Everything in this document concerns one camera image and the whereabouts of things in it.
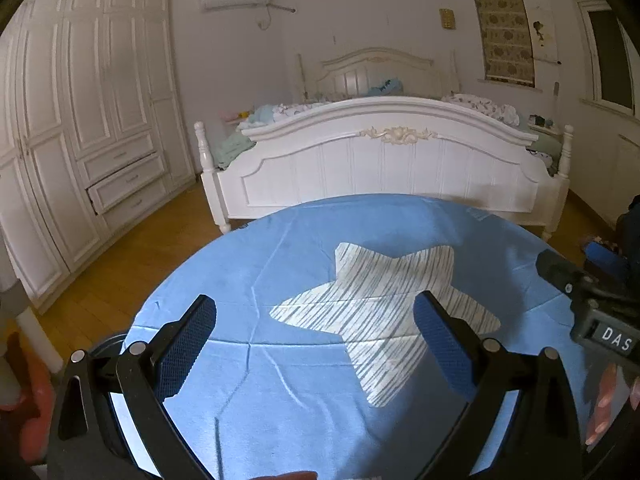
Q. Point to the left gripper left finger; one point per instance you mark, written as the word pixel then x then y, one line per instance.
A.
pixel 120 429

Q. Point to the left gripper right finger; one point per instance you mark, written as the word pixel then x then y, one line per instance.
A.
pixel 541 440

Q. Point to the person right hand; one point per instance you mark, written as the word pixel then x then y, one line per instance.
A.
pixel 601 417

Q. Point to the pink grey chair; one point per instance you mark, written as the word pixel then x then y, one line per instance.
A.
pixel 27 420

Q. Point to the blue tablecloth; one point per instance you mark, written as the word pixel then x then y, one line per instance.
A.
pixel 264 397

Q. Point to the star shaped striped mat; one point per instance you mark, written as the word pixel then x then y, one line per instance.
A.
pixel 370 306

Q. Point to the patterned window blind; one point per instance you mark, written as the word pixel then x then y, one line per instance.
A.
pixel 506 41

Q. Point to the white built-in wardrobe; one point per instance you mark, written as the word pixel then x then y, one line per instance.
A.
pixel 92 137

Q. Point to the white bed frame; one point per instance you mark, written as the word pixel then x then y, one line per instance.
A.
pixel 387 127

